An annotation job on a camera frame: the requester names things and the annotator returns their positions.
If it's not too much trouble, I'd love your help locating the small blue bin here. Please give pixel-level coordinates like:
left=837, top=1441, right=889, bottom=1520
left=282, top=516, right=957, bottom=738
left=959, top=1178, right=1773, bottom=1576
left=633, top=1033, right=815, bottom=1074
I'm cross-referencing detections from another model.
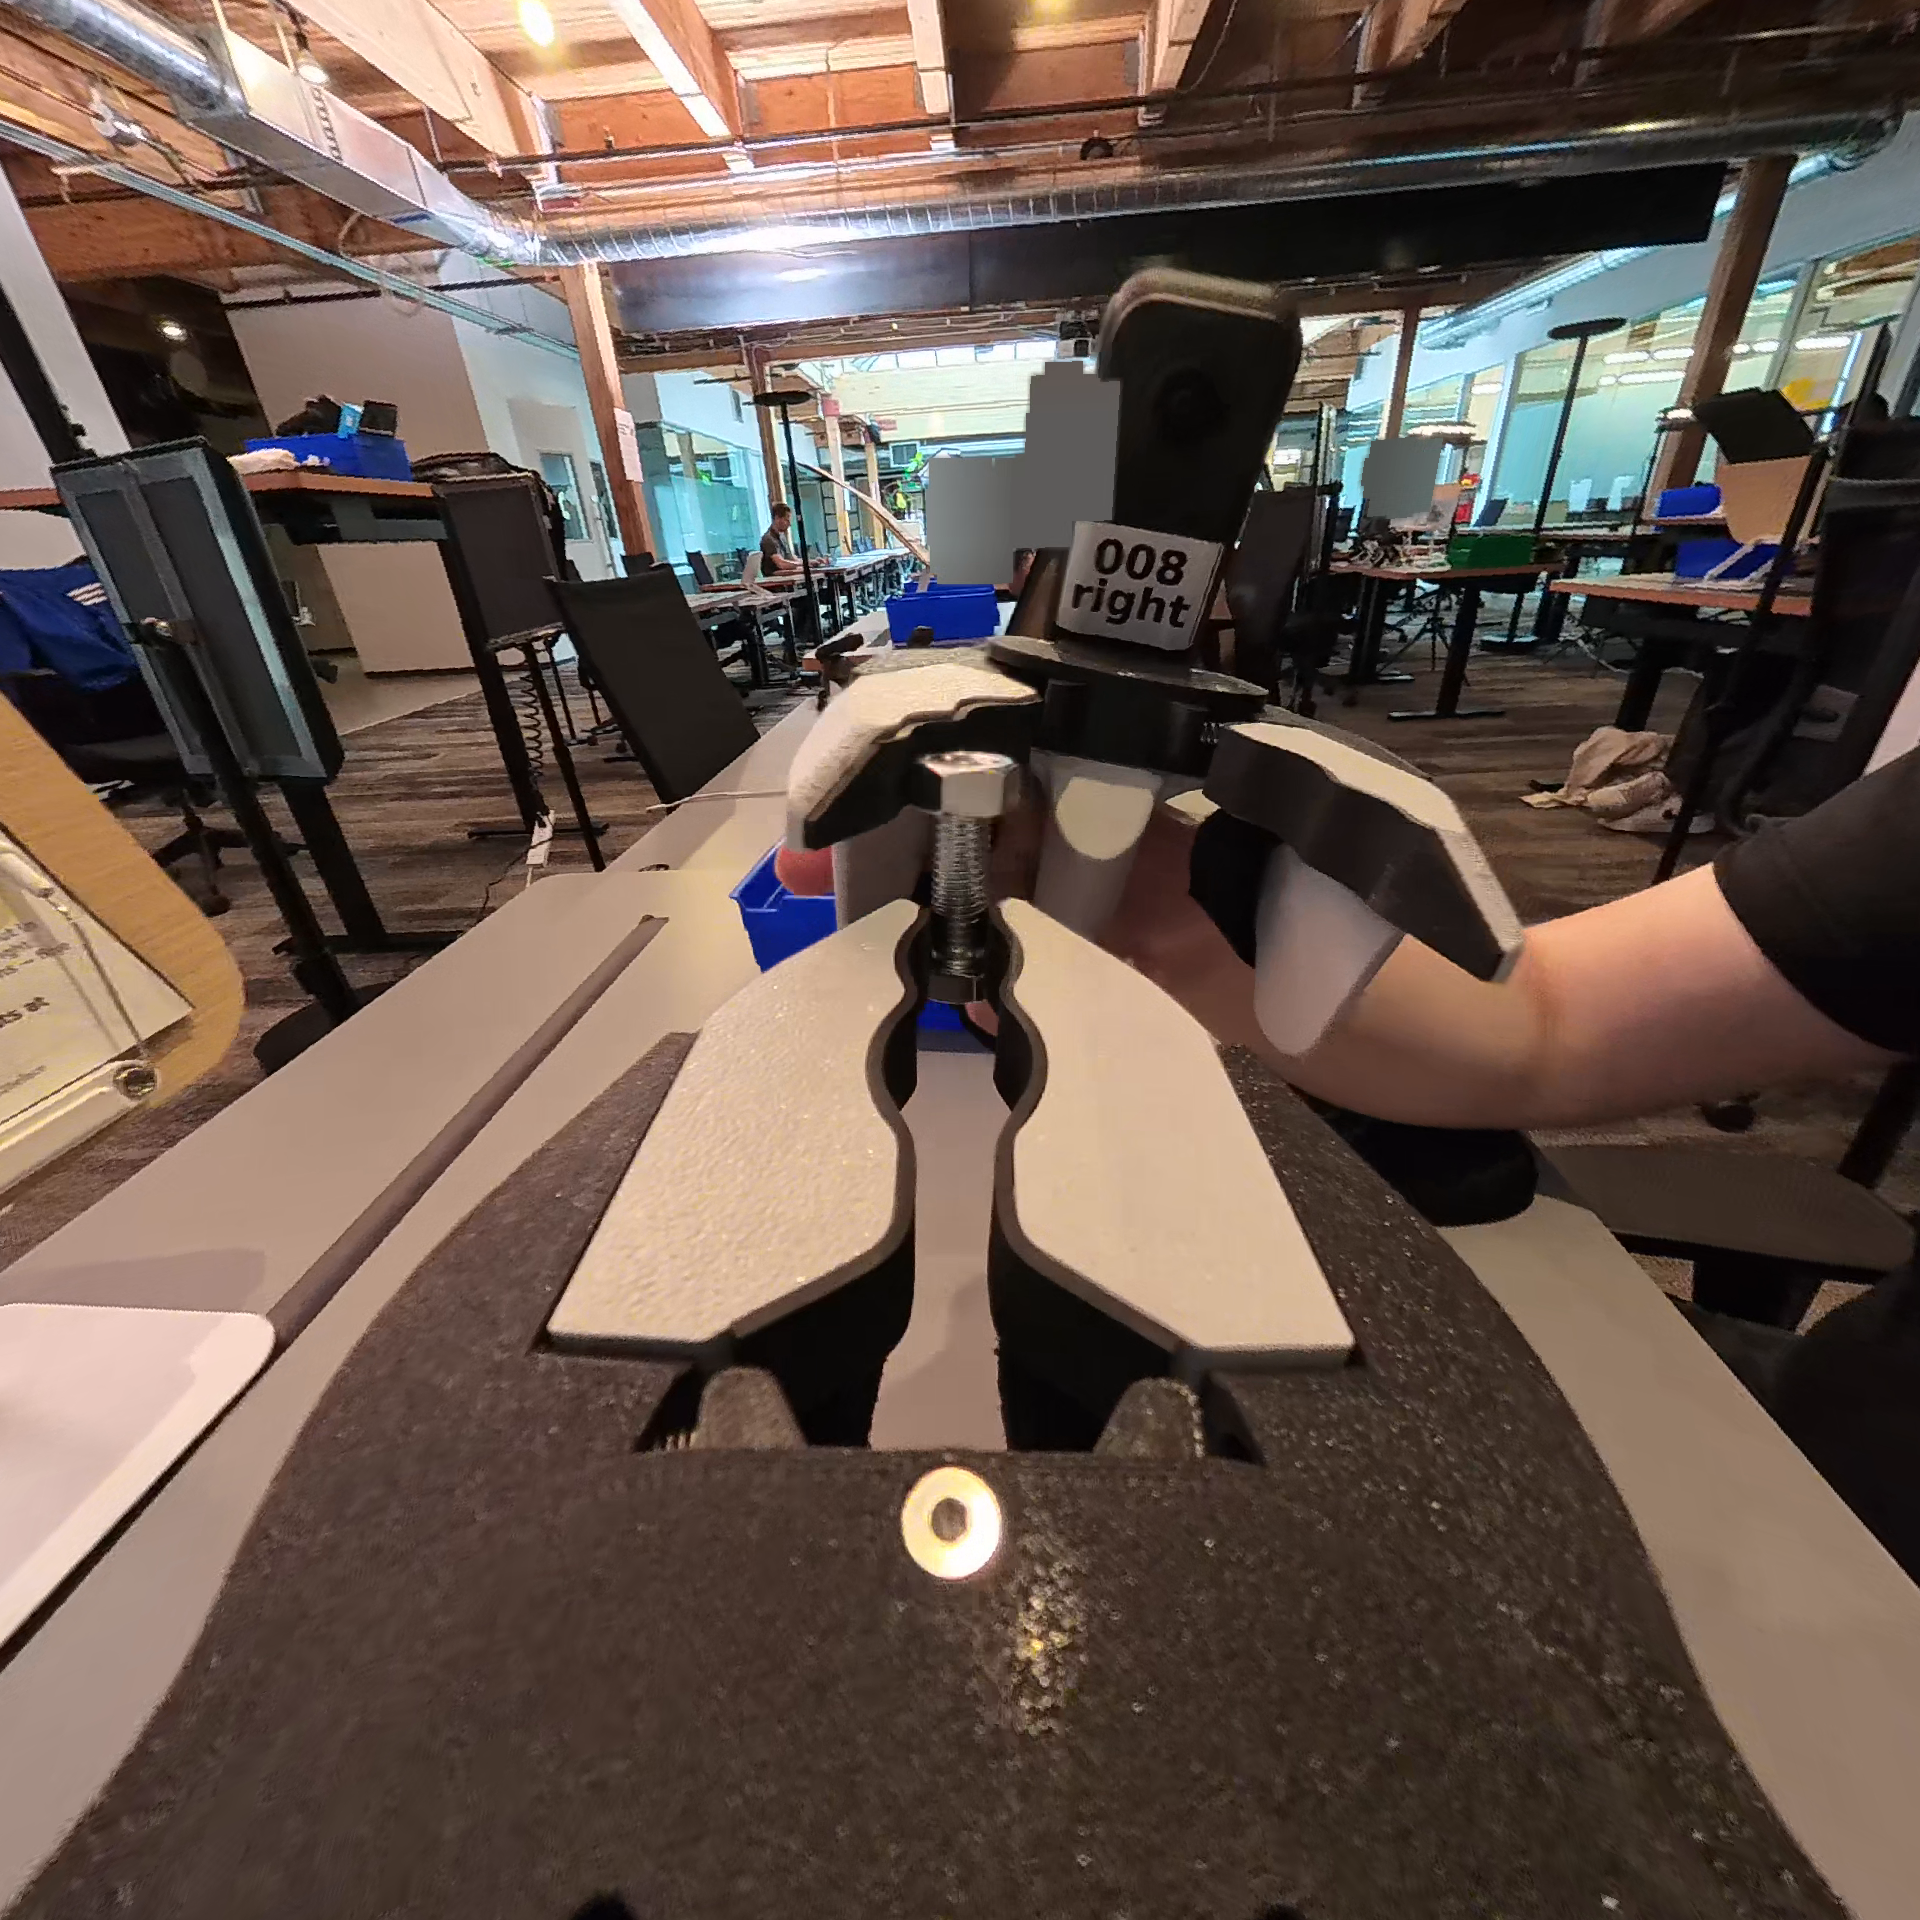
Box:
left=884, top=583, right=1002, bottom=648
left=239, top=432, right=414, bottom=484

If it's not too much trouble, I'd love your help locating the wooden top office desk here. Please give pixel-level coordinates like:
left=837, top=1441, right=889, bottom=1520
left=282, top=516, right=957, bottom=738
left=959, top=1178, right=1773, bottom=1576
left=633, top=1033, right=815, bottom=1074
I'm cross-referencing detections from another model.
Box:
left=225, top=469, right=484, bottom=676

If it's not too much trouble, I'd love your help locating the blue striped jacket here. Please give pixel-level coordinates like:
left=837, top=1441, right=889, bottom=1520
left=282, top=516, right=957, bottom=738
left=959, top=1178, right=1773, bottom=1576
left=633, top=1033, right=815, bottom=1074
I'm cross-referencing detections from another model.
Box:
left=0, top=557, right=139, bottom=736

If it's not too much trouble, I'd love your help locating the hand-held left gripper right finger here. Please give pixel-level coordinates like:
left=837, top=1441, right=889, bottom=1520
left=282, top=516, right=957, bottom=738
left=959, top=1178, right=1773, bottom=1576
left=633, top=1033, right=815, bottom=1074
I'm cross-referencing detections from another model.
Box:
left=990, top=897, right=1361, bottom=1375

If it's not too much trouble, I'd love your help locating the black panel stand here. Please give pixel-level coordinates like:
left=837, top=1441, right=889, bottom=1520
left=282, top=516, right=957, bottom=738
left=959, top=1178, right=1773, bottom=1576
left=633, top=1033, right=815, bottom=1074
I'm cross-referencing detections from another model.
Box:
left=431, top=471, right=607, bottom=874
left=547, top=568, right=761, bottom=805

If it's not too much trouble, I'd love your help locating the person's right hand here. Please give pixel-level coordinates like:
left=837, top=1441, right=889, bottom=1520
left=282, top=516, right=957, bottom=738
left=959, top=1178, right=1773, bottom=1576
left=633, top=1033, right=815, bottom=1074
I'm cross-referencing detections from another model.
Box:
left=783, top=809, right=1329, bottom=1116

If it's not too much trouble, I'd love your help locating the dark framed panel on stand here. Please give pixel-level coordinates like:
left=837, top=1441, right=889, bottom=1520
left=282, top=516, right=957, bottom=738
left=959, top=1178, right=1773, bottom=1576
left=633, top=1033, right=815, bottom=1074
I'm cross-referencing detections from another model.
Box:
left=53, top=439, right=460, bottom=962

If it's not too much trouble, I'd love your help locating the white cloth heap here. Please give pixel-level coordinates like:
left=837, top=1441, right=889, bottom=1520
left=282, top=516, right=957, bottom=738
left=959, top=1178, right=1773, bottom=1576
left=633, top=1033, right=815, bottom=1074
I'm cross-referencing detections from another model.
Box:
left=1523, top=724, right=1718, bottom=837

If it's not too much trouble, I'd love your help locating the steel hex bolt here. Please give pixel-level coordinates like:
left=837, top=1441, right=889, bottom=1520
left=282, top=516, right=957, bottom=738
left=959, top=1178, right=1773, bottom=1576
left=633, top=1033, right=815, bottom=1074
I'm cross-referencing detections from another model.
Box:
left=914, top=755, right=1025, bottom=970

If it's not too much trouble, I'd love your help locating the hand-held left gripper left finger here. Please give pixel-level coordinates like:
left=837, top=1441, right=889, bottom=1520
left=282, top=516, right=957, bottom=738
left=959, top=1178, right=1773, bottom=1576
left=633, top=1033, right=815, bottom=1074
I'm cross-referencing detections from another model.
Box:
left=543, top=897, right=923, bottom=1370

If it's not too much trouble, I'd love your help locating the wooden backboard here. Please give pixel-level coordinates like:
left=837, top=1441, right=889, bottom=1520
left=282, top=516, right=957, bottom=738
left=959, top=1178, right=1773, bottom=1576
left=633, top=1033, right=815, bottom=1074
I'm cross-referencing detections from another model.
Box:
left=0, top=697, right=246, bottom=1186

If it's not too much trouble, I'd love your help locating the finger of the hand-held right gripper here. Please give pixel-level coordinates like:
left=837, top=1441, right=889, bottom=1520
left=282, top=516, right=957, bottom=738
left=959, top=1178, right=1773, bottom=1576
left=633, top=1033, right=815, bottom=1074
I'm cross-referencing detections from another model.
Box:
left=783, top=656, right=1046, bottom=921
left=1201, top=719, right=1529, bottom=987

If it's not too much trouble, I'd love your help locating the blue plastic bin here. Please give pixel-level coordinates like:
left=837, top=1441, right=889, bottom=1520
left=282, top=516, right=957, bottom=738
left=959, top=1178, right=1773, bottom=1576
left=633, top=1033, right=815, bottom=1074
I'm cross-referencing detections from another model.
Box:
left=729, top=843, right=977, bottom=1037

